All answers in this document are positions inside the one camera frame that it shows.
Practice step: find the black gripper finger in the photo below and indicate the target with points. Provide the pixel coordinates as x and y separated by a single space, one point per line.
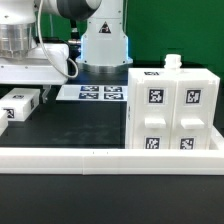
45 92

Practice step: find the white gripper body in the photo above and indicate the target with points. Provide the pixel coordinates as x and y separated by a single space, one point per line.
35 69

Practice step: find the white cabinet door panel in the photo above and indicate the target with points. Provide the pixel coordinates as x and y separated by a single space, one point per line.
19 103

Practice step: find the white cabinet body box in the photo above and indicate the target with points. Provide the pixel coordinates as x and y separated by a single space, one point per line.
170 109

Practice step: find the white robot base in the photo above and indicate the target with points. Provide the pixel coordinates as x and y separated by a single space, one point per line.
104 45

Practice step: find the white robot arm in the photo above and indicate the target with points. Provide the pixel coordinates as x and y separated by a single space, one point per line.
20 25

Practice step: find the white fiducial marker sheet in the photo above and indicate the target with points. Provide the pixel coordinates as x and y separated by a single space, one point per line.
107 93

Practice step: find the white block at left edge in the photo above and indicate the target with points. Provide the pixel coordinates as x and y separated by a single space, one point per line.
3 121

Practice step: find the white L-shaped fence frame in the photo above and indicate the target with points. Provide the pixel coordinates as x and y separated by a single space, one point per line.
115 161

